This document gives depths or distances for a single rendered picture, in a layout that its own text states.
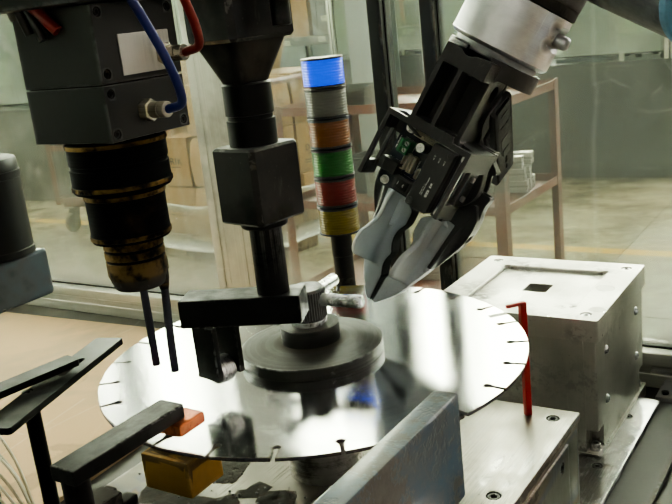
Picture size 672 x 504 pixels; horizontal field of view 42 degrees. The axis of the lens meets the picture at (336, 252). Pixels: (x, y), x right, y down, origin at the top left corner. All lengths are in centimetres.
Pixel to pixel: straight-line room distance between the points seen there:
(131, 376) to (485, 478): 28
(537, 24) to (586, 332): 34
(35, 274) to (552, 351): 48
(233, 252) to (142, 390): 66
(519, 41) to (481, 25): 3
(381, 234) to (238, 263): 64
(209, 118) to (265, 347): 64
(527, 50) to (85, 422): 73
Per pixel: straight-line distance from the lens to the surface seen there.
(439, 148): 62
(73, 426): 113
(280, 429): 58
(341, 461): 70
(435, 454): 47
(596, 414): 90
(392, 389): 61
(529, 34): 62
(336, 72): 93
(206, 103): 128
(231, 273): 132
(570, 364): 88
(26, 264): 74
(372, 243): 69
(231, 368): 62
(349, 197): 95
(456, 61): 61
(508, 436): 76
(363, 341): 67
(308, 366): 64
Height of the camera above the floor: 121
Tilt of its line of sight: 15 degrees down
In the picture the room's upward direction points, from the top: 6 degrees counter-clockwise
